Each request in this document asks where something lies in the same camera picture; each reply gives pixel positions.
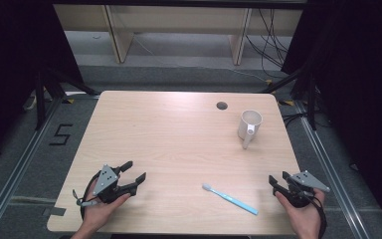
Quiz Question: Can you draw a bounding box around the blue toothbrush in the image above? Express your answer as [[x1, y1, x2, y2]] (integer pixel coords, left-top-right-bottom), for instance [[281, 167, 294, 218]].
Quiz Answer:
[[201, 182, 260, 216]]

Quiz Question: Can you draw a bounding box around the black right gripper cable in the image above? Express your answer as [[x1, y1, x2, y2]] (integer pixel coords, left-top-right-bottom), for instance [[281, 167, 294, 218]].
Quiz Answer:
[[306, 191, 328, 239]]

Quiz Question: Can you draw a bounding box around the black floor cable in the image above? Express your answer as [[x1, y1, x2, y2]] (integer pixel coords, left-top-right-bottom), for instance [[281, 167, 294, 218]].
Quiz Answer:
[[281, 112, 313, 129]]

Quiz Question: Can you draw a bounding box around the bundle of black cables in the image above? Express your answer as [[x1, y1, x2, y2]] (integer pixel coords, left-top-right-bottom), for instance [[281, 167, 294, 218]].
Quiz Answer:
[[245, 8, 293, 80]]

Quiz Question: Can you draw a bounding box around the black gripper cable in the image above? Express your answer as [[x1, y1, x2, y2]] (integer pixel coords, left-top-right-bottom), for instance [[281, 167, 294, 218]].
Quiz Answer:
[[80, 170, 101, 221], [306, 191, 328, 239]]

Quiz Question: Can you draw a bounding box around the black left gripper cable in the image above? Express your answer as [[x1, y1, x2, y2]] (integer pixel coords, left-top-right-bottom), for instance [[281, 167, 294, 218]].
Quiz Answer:
[[80, 170, 101, 221]]

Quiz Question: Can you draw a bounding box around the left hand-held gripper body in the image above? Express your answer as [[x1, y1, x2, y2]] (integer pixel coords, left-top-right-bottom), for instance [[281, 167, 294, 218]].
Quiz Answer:
[[93, 163, 137, 204]]

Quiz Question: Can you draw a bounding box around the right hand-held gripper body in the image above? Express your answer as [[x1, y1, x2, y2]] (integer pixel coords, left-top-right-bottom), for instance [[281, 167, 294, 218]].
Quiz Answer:
[[286, 170, 331, 209]]

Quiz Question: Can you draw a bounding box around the beige wooden shelf unit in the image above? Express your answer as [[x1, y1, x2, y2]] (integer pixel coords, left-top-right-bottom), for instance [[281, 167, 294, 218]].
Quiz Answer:
[[53, 4, 304, 67]]

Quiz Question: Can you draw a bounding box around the black tape strip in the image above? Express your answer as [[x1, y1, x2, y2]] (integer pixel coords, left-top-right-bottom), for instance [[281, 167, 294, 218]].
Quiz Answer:
[[42, 206, 68, 217]]

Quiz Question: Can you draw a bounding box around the person's left hand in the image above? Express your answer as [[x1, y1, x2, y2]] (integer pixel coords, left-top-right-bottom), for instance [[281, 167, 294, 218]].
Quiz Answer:
[[80, 194, 132, 234]]

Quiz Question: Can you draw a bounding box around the aluminium floor rail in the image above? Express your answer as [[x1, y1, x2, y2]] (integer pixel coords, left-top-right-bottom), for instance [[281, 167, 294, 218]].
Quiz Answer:
[[293, 99, 370, 239], [0, 95, 65, 239]]

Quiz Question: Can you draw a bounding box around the black curtain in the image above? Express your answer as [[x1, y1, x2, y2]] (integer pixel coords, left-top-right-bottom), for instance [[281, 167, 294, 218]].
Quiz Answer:
[[280, 0, 382, 230], [0, 0, 85, 168]]

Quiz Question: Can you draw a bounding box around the person's right hand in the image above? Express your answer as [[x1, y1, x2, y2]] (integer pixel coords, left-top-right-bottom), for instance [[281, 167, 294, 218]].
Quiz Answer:
[[275, 187, 326, 239]]

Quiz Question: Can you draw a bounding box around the grey cable plug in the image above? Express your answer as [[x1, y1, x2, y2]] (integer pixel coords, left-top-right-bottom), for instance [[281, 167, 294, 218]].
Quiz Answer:
[[72, 188, 99, 209]]

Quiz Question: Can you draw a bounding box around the white mug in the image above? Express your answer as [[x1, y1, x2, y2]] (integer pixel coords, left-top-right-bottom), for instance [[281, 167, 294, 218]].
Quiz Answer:
[[237, 109, 264, 150]]

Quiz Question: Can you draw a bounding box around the black metal stand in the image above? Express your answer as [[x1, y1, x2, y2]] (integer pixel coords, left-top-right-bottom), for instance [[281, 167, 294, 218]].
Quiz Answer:
[[261, 65, 318, 131], [34, 65, 99, 131]]

